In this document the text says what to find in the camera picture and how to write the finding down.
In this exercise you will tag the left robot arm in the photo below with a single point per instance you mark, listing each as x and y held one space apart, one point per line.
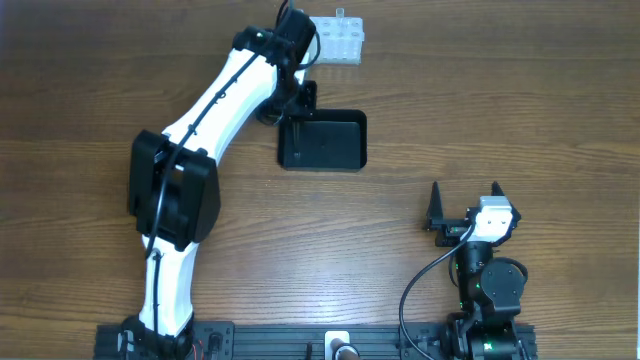
240 95

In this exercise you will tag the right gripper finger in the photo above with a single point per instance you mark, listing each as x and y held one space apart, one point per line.
497 189
436 210

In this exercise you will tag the mounting rail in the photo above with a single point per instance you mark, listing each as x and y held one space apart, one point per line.
280 342

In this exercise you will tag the black tray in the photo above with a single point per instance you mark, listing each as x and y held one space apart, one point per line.
335 145

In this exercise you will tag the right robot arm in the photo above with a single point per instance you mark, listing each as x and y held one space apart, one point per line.
500 287

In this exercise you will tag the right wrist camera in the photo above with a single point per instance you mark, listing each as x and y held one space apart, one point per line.
492 220

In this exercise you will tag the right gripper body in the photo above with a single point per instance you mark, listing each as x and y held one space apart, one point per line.
452 232

